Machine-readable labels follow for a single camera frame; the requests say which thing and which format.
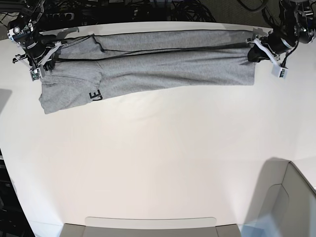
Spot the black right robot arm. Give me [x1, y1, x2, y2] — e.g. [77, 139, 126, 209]
[7, 0, 56, 70]

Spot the grey chair backrest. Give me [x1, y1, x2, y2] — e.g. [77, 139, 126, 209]
[60, 217, 241, 237]

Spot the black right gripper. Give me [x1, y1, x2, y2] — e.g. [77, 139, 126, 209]
[23, 40, 55, 71]

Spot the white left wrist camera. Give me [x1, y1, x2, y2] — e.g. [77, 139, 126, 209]
[246, 39, 288, 79]

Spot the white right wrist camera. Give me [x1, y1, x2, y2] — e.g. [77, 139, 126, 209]
[12, 41, 67, 81]

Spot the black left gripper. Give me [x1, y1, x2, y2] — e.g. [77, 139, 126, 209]
[246, 33, 293, 63]

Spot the grey T-shirt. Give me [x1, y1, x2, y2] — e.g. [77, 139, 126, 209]
[39, 30, 255, 114]

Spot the tangled black cables background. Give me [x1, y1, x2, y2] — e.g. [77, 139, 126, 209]
[170, 0, 216, 23]

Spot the grey side bin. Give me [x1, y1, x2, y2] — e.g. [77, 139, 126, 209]
[256, 162, 316, 237]

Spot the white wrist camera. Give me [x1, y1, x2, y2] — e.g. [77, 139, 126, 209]
[246, 39, 288, 79]
[12, 41, 67, 81]

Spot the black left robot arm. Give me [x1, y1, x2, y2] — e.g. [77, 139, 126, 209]
[239, 0, 316, 67]

